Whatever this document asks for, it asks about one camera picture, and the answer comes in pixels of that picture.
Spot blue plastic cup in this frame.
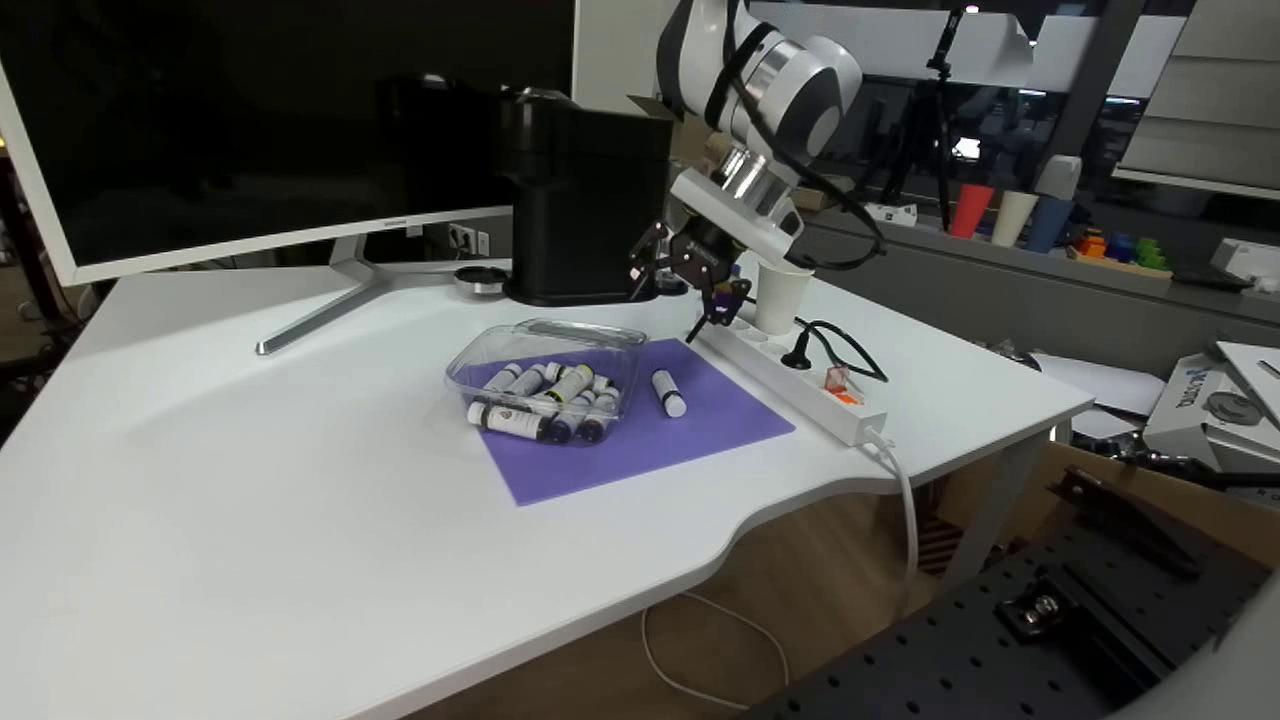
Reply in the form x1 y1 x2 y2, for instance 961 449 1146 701
1020 193 1080 262

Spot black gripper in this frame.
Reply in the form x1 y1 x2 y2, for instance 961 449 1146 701
637 210 760 350

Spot black coffee machine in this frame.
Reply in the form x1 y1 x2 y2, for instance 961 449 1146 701
499 85 681 309

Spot black camera tripod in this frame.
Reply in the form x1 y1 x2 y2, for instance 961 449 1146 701
917 0 986 210

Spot grey looped floor cable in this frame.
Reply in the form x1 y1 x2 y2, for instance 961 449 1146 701
637 586 795 716

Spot purple mat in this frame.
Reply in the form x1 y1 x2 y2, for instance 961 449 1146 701
450 335 801 511

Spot black perforated board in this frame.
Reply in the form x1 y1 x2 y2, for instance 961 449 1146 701
744 466 1274 720

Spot white framed computer monitor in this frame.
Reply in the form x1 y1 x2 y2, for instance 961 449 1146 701
0 0 592 360

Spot red plastic cup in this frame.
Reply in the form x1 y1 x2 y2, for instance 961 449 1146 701
943 181 1001 243

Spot stack of printed papers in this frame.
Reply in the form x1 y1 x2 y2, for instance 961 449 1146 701
1139 335 1280 481

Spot clear plastic container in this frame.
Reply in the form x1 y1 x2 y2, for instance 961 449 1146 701
443 335 642 451

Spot small round black disc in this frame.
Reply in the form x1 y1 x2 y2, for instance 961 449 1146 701
450 263 511 297

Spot white power strip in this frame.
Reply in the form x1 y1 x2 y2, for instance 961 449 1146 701
692 315 893 451

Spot black power cable with plug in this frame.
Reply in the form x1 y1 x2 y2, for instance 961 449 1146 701
780 313 893 394

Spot white power strip cord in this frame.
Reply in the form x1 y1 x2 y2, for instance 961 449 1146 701
852 412 929 592

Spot white plastic cup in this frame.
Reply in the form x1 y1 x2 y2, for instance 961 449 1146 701
990 184 1046 253

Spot small colourful toys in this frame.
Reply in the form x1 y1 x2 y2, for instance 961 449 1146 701
1067 224 1176 274

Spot white paper cup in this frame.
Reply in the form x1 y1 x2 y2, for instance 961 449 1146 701
752 257 820 342

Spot clear container lid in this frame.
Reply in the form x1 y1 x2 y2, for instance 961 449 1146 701
478 313 647 369

